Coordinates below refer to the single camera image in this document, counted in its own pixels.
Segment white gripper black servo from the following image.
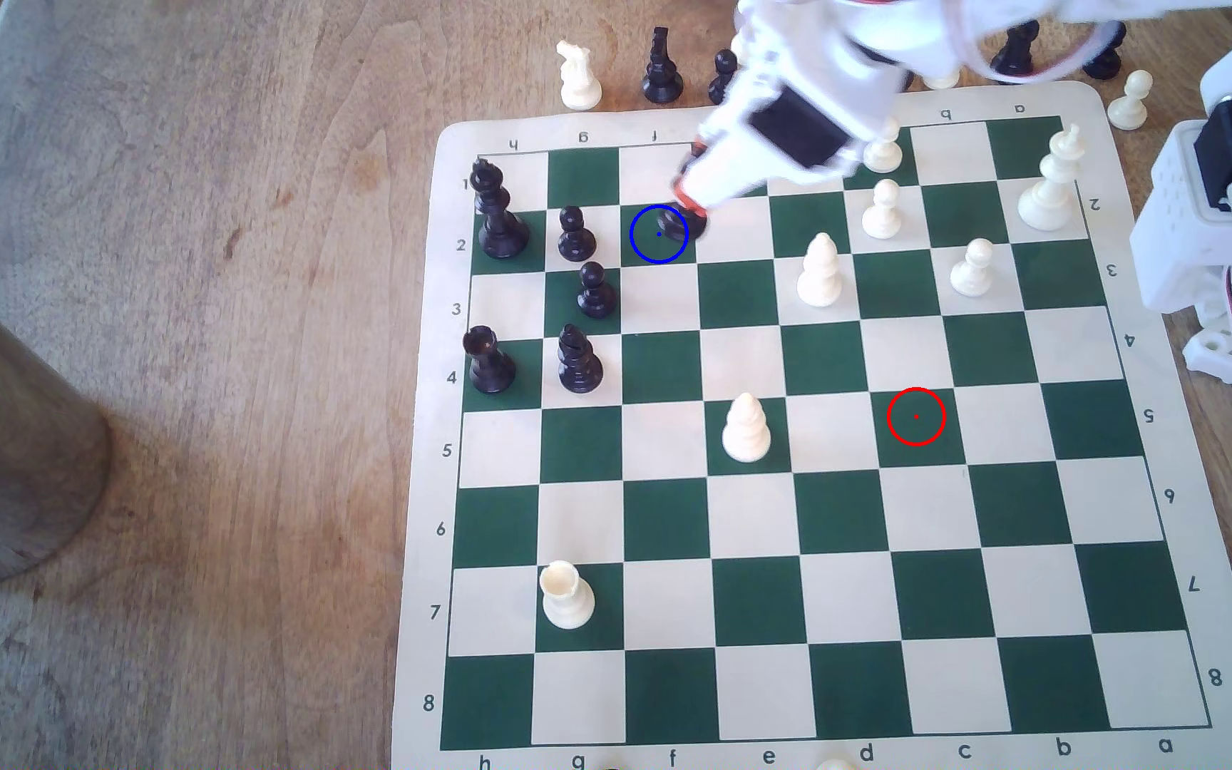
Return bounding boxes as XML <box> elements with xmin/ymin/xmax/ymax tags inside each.
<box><xmin>672</xmin><ymin>0</ymin><xmax>908</xmax><ymax>217</ymax></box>

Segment black knight chess piece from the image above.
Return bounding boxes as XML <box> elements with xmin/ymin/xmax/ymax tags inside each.
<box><xmin>642</xmin><ymin>26</ymin><xmax>684</xmax><ymax>105</ymax></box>

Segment white knight chess piece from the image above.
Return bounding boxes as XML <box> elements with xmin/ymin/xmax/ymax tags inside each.
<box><xmin>556</xmin><ymin>39</ymin><xmax>603</xmax><ymax>113</ymax></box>

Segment white bishop chess piece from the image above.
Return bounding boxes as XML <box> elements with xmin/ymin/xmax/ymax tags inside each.
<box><xmin>722</xmin><ymin>392</ymin><xmax>774</xmax><ymax>464</ymax></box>
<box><xmin>796</xmin><ymin>232</ymin><xmax>845</xmax><ymax>309</ymax></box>

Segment black king chess piece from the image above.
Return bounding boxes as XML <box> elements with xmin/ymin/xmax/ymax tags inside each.
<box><xmin>469</xmin><ymin>158</ymin><xmax>530</xmax><ymax>260</ymax></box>

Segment black rook chess piece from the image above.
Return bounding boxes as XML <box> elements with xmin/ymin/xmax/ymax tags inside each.
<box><xmin>464</xmin><ymin>325</ymin><xmax>518</xmax><ymax>395</ymax></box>
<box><xmin>992</xmin><ymin>19</ymin><xmax>1041</xmax><ymax>86</ymax></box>

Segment white king chess piece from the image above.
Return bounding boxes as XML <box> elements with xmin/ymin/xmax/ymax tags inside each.
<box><xmin>1018</xmin><ymin>123</ymin><xmax>1087</xmax><ymax>233</ymax></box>

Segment green and white chess mat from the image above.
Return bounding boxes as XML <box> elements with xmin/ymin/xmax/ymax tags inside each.
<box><xmin>391</xmin><ymin>80</ymin><xmax>1232</xmax><ymax>770</ymax></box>

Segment white rook chess piece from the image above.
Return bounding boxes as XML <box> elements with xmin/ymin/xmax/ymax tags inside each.
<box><xmin>539</xmin><ymin>560</ymin><xmax>597</xmax><ymax>630</ymax></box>

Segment white looped servo wire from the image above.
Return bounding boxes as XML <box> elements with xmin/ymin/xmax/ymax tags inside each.
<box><xmin>937</xmin><ymin>0</ymin><xmax>1118</xmax><ymax>85</ymax></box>

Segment blurred wooden post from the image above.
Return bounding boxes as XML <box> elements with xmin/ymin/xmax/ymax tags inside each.
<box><xmin>0</xmin><ymin>265</ymin><xmax>113</xmax><ymax>586</ymax></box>

